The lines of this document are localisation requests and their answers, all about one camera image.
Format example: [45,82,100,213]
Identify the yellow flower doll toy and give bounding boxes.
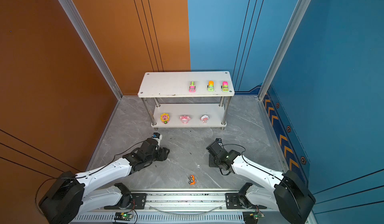
[160,113,170,125]

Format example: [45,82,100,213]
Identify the pink sheep toy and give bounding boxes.
[180,115,191,124]

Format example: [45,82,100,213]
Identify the pink round head doll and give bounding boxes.
[200,115,210,124]

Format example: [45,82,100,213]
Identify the pink green toy truck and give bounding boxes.
[222,81,229,92]

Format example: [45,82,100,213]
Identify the pink green toy car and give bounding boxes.
[189,81,196,92]

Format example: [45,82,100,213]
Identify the green orange toy truck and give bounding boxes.
[207,81,215,91]

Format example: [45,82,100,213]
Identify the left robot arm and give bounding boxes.
[35,133,170,224]

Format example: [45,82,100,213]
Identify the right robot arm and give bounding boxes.
[206,139,316,224]

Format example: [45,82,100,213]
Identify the white two-tier shelf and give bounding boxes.
[138,71,235,130]

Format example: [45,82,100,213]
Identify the orange toy race car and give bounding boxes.
[189,175,196,185]

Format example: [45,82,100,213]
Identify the left green circuit board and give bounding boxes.
[114,212,134,223]

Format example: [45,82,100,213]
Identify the green circuit board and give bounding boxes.
[114,212,134,223]
[243,212,265,224]

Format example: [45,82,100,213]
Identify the right green circuit board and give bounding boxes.
[243,212,265,224]

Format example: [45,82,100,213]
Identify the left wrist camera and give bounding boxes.
[152,132,163,146]

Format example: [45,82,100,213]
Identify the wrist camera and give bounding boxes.
[152,132,163,146]
[215,139,223,147]

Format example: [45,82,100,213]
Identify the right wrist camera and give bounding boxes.
[215,139,223,147]

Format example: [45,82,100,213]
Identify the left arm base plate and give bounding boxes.
[104,193,147,210]

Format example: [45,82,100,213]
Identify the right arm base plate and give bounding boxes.
[225,193,267,210]

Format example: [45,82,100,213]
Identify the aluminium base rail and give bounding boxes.
[53,190,319,224]

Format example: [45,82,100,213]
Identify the left aluminium corner post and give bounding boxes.
[58,0,124,101]

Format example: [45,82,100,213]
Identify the aluminium corner post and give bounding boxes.
[258,0,311,101]
[58,0,124,101]

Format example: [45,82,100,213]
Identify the right aluminium corner post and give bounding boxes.
[258,0,311,101]

